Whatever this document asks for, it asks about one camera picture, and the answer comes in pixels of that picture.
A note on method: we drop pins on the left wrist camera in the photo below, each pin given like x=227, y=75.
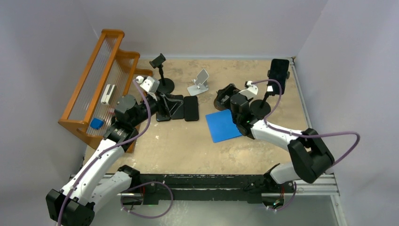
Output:
x=149, y=85

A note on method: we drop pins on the white rectangular device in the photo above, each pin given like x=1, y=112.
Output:
x=107, y=95

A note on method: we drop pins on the tall black phone stand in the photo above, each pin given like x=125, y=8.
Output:
x=260, y=108

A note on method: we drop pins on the black round-base phone stand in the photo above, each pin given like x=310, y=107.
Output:
x=166, y=85

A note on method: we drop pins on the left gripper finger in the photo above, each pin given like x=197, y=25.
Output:
x=171, y=107
x=169, y=99

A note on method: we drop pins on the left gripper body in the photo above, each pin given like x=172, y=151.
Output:
x=156, y=106

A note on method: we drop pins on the blue small block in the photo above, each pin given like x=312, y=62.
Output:
x=96, y=123

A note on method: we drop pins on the orange wooden rack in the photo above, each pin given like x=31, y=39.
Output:
x=108, y=64

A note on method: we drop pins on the blue mat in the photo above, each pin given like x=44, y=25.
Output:
x=221, y=126

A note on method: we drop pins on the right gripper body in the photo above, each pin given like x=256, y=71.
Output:
x=232, y=90

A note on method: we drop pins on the black smartphone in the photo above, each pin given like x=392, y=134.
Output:
x=178, y=110

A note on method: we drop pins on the white phone stand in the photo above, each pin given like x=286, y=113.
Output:
x=200, y=83

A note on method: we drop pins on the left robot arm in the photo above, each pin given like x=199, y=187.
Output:
x=77, y=202

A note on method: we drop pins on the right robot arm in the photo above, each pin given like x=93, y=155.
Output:
x=309, y=155

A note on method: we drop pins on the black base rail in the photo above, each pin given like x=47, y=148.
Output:
x=249, y=188

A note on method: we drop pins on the black phone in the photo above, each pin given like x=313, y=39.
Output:
x=279, y=71
x=191, y=108
x=162, y=118

